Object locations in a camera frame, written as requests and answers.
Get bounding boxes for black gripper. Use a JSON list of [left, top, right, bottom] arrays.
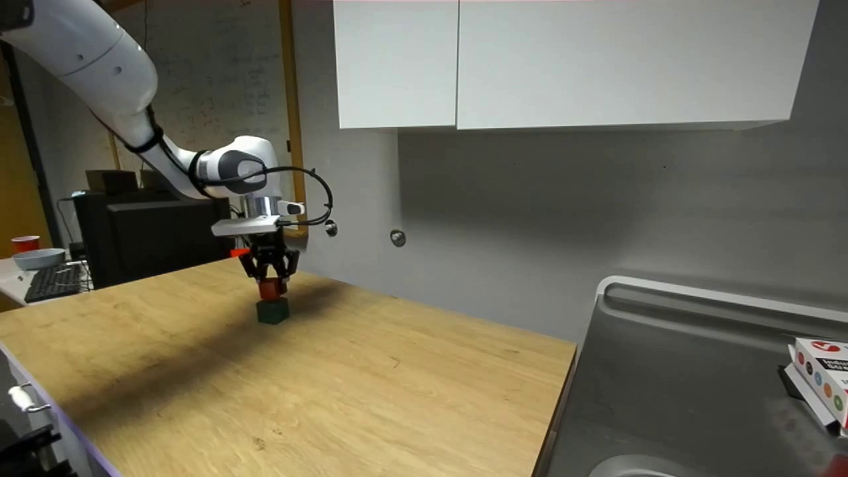
[[238, 224, 307, 297]]

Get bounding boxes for green block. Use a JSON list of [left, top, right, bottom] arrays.
[[255, 297, 294, 325]]

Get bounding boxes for black computer monitor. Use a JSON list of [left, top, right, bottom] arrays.
[[73, 167, 237, 291]]

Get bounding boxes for wood framed whiteboard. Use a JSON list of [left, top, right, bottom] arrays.
[[90, 0, 311, 244]]

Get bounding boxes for black keyboard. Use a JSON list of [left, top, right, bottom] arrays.
[[22, 263, 88, 304]]

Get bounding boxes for white bowl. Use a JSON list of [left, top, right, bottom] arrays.
[[13, 247, 73, 273]]

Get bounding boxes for narrow white cabinet door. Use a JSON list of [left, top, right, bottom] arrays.
[[331, 0, 461, 132]]

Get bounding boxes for red cup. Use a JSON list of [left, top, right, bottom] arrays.
[[12, 232, 45, 258]]

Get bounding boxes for black clamp device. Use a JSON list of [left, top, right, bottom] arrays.
[[0, 348, 120, 477]]

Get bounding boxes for stainless steel sink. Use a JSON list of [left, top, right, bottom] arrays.
[[532, 273, 848, 477]]

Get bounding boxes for colourful dotted white box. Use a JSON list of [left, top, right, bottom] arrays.
[[781, 333, 848, 436]]

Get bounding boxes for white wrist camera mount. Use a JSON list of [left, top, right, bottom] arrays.
[[209, 215, 292, 242]]

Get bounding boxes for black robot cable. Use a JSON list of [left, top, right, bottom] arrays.
[[189, 146, 339, 238]]

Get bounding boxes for white wall cabinet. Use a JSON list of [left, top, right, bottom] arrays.
[[457, 0, 822, 132]]

